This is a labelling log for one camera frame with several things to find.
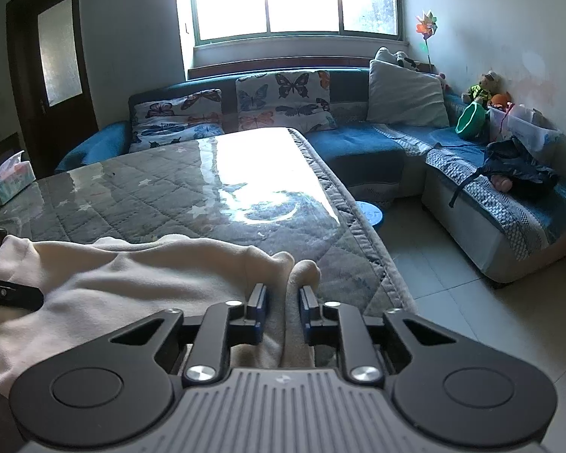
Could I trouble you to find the cream sweatshirt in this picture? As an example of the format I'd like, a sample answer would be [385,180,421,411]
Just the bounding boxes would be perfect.
[0,234,321,396]

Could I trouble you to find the round blue stool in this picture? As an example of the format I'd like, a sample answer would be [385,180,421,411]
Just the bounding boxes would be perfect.
[357,200,384,231]

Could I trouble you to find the white tissue box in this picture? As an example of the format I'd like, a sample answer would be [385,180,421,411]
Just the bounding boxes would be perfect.
[0,150,35,206]

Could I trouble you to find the blue corner sofa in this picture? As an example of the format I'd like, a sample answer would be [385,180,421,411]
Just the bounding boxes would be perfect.
[59,69,566,283]

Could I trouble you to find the left butterfly cushion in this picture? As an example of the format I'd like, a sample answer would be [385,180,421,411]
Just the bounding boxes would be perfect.
[129,89,224,153]

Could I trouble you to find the butterfly cushion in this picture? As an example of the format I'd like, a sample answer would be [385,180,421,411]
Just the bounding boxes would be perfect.
[129,89,224,153]
[236,69,336,134]

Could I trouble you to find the dark wooden door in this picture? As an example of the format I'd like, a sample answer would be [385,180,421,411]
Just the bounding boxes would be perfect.
[6,0,98,177]

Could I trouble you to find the right butterfly cushion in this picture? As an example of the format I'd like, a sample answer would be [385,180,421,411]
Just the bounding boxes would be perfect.
[236,69,336,134]

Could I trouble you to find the dark blue jacket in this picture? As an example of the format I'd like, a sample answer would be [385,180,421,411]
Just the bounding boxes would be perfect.
[449,136,560,208]

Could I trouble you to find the grey plain pillow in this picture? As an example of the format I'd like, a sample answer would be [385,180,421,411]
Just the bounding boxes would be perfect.
[367,47,450,128]

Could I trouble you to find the green plastic bowl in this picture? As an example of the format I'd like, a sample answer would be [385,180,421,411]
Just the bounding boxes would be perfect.
[455,101,488,140]

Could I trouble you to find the clear plastic storage box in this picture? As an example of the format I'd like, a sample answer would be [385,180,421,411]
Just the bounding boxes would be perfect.
[488,104,562,165]

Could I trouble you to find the stuffed toys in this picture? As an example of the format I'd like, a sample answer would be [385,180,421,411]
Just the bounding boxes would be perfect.
[461,71,512,111]

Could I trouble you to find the colourful pinwheel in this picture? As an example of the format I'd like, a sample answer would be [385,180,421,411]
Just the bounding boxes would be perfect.
[415,10,438,72]

